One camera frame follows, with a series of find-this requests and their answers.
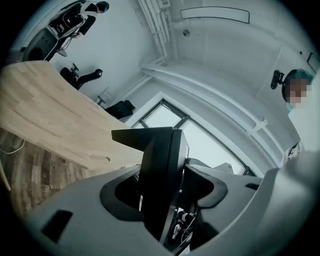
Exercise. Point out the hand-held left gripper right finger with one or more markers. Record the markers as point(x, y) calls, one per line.
point(230, 192)

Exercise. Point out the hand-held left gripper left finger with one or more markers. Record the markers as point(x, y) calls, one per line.
point(87, 225)

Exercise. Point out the dark framed window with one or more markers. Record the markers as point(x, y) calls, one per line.
point(200, 140)

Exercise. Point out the light wooden leg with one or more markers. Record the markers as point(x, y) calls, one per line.
point(5, 175)

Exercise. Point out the person's white clothed torso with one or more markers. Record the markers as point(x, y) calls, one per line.
point(307, 125)

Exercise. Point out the black padded office chair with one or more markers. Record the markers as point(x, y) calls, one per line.
point(121, 108)

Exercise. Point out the person's head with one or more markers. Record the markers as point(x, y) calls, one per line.
point(297, 87)

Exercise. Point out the white metal rack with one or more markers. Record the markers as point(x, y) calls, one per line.
point(105, 93)

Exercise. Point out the black mesh office chair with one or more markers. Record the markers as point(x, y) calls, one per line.
point(85, 78)

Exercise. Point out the long white ceiling lamp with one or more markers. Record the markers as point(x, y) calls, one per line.
point(215, 15)
point(313, 62)

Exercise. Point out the round ceiling fixture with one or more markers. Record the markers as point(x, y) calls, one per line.
point(186, 32)

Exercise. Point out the white ceiling pipes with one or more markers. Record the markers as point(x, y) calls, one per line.
point(162, 32)

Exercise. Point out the grey plastic panel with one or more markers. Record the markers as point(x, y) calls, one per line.
point(42, 40)

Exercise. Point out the white air vent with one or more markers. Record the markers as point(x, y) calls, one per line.
point(165, 2)

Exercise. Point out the white wall bracket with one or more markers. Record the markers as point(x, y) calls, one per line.
point(257, 126)

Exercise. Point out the black head-mounted camera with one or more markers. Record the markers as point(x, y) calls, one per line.
point(276, 80)

